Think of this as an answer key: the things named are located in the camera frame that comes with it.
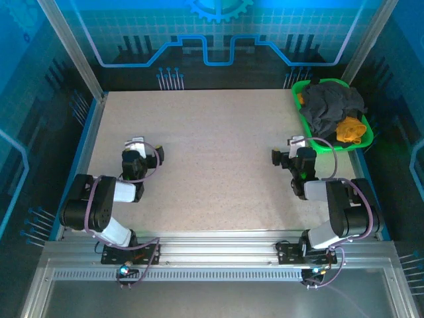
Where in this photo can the grey t-shirt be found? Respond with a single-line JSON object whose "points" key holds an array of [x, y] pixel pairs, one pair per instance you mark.
{"points": [[328, 102]]}

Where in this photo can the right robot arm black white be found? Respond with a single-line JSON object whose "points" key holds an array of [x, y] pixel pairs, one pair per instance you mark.
{"points": [[351, 212]]}

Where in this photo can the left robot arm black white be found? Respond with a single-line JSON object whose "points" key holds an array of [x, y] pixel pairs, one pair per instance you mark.
{"points": [[102, 205]]}

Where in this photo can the orange t-shirt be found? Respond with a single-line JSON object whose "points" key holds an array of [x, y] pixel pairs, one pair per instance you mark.
{"points": [[349, 130]]}

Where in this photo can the black t-shirt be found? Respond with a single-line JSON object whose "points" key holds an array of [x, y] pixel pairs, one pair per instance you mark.
{"points": [[361, 114]]}

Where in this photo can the green plastic basket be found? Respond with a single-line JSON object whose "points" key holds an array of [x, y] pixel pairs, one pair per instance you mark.
{"points": [[299, 86]]}

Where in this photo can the black connector board with lights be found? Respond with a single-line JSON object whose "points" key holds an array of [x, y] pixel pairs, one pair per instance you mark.
{"points": [[125, 271], [314, 272]]}

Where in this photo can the steel panel sheet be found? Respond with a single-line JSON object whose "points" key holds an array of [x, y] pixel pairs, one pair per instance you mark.
{"points": [[215, 301]]}

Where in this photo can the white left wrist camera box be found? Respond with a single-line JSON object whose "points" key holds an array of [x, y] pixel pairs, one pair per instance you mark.
{"points": [[136, 145]]}

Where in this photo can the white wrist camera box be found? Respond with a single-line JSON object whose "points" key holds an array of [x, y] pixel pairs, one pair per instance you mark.
{"points": [[295, 145], [136, 145]]}

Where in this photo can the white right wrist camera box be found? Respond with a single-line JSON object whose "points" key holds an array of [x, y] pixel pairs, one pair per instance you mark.
{"points": [[295, 145]]}

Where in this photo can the aluminium table side rail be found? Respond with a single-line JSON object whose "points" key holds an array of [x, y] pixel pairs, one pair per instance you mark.
{"points": [[86, 149]]}

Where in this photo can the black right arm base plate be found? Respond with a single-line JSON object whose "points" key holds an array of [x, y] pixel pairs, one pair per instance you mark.
{"points": [[291, 253]]}

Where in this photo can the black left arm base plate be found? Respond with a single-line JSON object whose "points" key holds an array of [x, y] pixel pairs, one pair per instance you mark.
{"points": [[114, 256]]}

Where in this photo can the aluminium frame post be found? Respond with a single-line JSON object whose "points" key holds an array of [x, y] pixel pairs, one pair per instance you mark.
{"points": [[368, 39], [77, 56]]}

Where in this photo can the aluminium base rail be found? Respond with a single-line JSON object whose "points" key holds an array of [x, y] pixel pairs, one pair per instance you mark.
{"points": [[215, 251]]}

